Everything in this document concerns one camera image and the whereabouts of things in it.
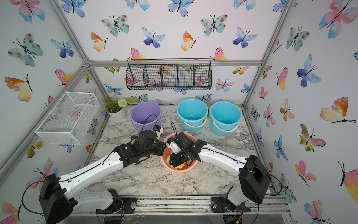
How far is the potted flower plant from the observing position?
1008 mm

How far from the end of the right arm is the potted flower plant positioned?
0.58 m

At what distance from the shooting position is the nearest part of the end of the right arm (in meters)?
0.58
